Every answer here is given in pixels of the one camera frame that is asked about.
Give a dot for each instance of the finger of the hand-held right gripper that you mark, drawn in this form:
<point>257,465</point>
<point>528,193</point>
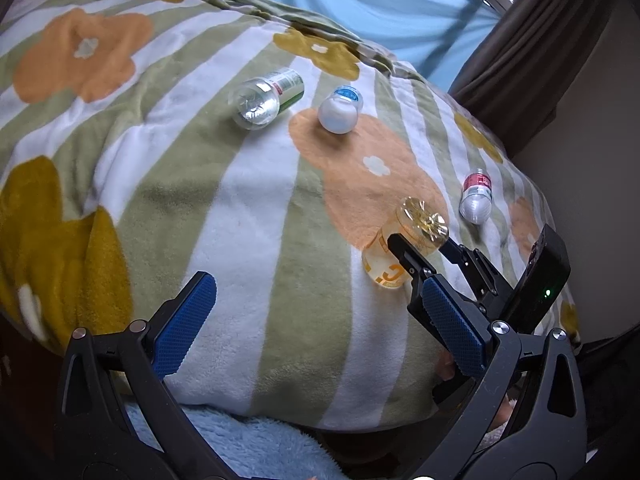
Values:
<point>482,272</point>
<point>402,252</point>

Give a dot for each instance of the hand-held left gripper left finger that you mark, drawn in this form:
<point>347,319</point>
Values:
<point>186,322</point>

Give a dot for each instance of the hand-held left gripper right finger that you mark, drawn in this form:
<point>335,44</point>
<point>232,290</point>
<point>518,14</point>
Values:
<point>452,325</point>

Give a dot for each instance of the yellow drink bottle orange label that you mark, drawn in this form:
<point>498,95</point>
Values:
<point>424,220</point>

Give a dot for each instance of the clear bottle with red label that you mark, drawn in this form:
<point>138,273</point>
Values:
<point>476,200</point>

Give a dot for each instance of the striped floral blanket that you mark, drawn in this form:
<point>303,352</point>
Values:
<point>200,200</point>

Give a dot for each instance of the light blue fleece blanket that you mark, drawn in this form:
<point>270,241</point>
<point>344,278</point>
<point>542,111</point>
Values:
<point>250,445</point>

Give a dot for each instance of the white bottle with blue label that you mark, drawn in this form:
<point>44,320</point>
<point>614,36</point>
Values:
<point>339,112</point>

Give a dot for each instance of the brown curtain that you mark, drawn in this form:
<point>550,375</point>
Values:
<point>525,75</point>

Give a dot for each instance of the clear bottle with green label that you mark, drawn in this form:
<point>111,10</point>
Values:
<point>265,100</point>

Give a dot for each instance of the blue hanging cloth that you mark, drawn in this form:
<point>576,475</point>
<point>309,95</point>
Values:
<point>380,10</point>

